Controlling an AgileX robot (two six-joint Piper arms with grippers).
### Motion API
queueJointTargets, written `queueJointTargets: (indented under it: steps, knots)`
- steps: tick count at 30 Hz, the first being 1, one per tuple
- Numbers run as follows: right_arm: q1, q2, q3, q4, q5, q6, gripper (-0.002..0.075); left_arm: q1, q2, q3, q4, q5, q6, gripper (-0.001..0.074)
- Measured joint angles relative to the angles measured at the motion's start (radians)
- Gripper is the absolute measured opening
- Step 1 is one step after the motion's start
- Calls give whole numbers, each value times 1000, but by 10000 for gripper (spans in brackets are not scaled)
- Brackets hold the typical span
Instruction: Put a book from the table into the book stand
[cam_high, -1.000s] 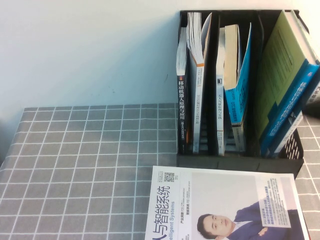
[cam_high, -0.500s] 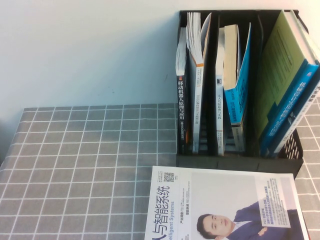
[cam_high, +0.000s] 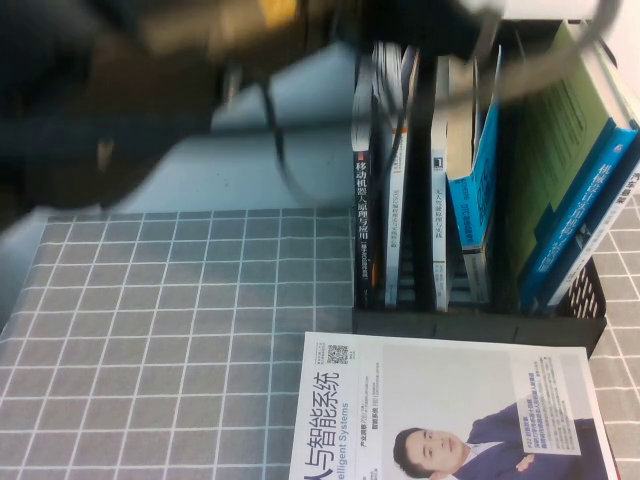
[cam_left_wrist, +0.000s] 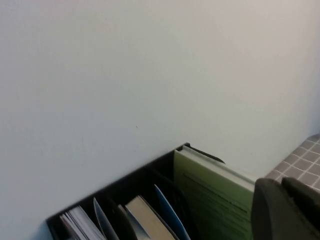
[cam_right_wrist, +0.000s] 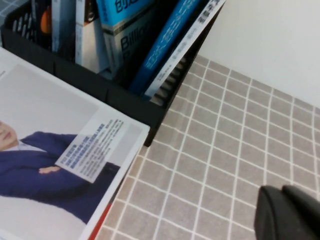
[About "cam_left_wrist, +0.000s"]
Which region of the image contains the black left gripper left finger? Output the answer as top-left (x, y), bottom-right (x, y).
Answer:
top-left (251, 177), bottom-right (320, 240)

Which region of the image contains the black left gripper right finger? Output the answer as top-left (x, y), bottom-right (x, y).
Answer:
top-left (281, 176), bottom-right (320, 200)

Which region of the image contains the yellow-green mechanical design book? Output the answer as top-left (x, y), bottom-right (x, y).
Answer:
top-left (173, 144), bottom-right (258, 240)

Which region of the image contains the light blue cover book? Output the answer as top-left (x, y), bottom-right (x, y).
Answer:
top-left (124, 183), bottom-right (193, 240)

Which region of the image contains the black plastic book stand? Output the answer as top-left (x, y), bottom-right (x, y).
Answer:
top-left (46, 142), bottom-right (253, 240)

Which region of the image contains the thin white-spine book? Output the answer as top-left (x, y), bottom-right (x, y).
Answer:
top-left (117, 203), bottom-right (151, 240)

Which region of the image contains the white book with orange stripe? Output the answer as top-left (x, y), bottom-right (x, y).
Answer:
top-left (59, 197), bottom-right (121, 240)

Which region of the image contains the grey checkered tablecloth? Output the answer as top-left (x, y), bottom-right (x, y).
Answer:
top-left (263, 133), bottom-right (320, 193)

